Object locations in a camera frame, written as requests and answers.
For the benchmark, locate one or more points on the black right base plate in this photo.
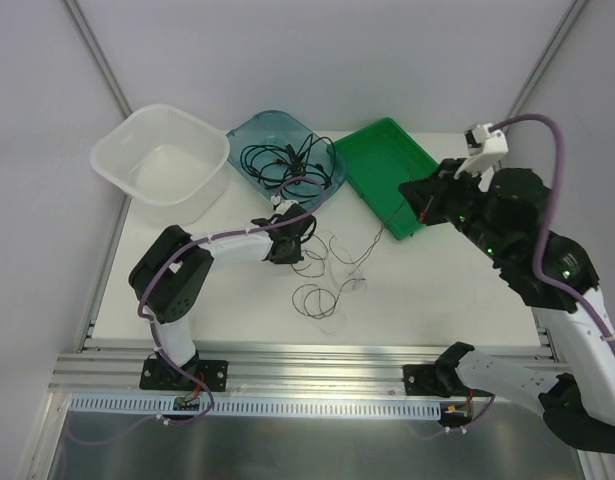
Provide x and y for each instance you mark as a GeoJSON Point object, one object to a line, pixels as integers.
{"type": "Point", "coordinates": [420, 380]}

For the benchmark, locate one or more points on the white plastic tub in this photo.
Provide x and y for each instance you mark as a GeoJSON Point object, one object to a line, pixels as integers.
{"type": "Point", "coordinates": [174, 165]}

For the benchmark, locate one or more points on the right aluminium frame post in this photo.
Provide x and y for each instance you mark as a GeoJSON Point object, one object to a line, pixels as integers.
{"type": "Point", "coordinates": [558, 38]}

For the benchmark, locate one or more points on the aluminium mounting rail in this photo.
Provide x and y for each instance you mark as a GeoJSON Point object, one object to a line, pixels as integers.
{"type": "Point", "coordinates": [255, 369]}

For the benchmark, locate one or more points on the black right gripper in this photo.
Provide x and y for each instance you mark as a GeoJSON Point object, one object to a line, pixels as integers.
{"type": "Point", "coordinates": [438, 195]}

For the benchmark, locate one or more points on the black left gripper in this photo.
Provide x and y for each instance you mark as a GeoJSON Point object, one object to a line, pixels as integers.
{"type": "Point", "coordinates": [291, 232]}

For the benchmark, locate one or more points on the aluminium frame post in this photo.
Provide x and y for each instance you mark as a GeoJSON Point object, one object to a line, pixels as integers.
{"type": "Point", "coordinates": [88, 37]}
{"type": "Point", "coordinates": [558, 38]}

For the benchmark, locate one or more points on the green plastic tray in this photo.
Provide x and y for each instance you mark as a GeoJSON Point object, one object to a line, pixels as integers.
{"type": "Point", "coordinates": [377, 159]}

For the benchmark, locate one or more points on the white slotted cable duct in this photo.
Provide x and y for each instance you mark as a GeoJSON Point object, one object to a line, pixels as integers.
{"type": "Point", "coordinates": [258, 407]}

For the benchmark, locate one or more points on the teal translucent plastic tray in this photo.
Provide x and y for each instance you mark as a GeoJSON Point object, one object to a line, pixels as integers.
{"type": "Point", "coordinates": [278, 155]}

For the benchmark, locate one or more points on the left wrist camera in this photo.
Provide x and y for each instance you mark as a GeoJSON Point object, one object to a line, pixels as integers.
{"type": "Point", "coordinates": [280, 204]}

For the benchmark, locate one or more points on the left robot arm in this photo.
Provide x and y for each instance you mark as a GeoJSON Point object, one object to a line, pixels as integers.
{"type": "Point", "coordinates": [169, 277]}

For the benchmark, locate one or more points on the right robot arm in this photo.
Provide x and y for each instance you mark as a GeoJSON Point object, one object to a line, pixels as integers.
{"type": "Point", "coordinates": [553, 276]}

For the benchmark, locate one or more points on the left aluminium frame post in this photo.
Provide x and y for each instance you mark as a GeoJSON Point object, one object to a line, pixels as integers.
{"type": "Point", "coordinates": [88, 37]}

